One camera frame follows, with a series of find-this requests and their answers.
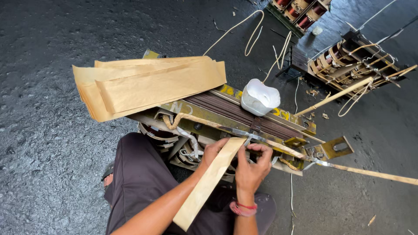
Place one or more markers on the stack of tan paper sheets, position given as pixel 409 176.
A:
pixel 143 86

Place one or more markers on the person's right hand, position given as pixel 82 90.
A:
pixel 251 169

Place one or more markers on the white plastic cup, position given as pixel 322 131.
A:
pixel 259 97

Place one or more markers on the tan insulation paper strip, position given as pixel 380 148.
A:
pixel 209 184

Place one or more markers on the paper-wrapped lead bar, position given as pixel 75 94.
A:
pixel 359 171

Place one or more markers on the paper-wrapped lead rod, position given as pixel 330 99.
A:
pixel 334 96

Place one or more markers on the transformer with paper-wrapped leads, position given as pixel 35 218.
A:
pixel 352 63

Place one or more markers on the large transformer with yellow frame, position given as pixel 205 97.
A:
pixel 228 127

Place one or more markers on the transformer with red copper coils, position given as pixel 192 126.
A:
pixel 298 11

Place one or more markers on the red wrist band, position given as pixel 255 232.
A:
pixel 243 209

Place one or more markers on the person's sandal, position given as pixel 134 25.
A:
pixel 107 171

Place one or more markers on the person's dark trousers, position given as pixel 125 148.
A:
pixel 143 182

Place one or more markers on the person's left hand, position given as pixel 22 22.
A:
pixel 210 153

